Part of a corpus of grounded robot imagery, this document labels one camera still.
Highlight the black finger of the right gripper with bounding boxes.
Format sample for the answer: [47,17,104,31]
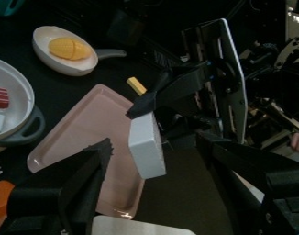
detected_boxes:
[125,69,173,120]

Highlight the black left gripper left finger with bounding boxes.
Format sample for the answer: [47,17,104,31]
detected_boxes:
[7,137,115,235]

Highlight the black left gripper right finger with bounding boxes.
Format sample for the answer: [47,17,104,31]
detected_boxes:
[195,130,299,235]

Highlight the white toy rice block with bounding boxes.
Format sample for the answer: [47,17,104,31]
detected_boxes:
[127,111,168,180]

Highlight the pink rectangular plate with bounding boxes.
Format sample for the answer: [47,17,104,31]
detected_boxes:
[25,84,147,220]

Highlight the yellow toy butter stick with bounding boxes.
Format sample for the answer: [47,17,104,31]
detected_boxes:
[125,76,148,96]

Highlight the white flat board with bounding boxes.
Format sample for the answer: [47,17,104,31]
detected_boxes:
[91,215,198,235]

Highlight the orange toy piece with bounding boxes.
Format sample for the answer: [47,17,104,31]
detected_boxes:
[0,179,16,235]

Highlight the dark cup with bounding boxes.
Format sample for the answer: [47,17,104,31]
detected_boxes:
[105,8,147,48]

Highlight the yellow toy food half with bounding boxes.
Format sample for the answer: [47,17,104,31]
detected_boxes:
[48,37,92,62]

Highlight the white bowl with food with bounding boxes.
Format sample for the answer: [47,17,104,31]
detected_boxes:
[0,56,47,147]

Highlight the teal plastic container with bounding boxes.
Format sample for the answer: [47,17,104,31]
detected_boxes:
[0,0,25,17]

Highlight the white pan with grey handle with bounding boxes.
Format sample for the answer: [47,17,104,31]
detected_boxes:
[31,25,127,77]

